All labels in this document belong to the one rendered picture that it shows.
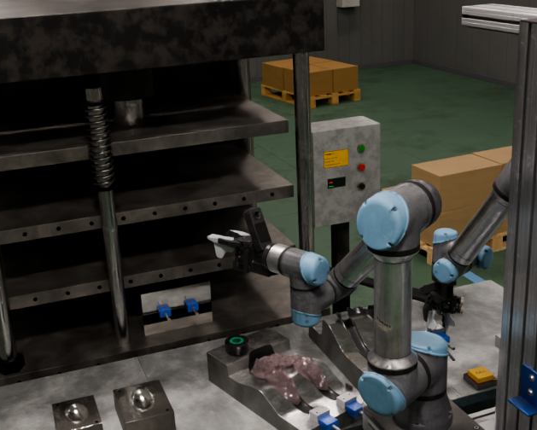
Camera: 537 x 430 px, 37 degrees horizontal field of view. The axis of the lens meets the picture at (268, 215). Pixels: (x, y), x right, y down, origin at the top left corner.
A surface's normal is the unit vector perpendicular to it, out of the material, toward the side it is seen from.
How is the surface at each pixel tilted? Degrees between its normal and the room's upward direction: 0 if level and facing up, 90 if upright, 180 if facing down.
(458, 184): 90
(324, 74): 90
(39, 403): 0
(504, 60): 90
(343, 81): 90
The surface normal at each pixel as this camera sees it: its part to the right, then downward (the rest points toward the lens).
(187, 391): -0.04, -0.94
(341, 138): 0.35, 0.30
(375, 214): -0.67, 0.15
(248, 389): -0.79, 0.24
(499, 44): -0.93, 0.17
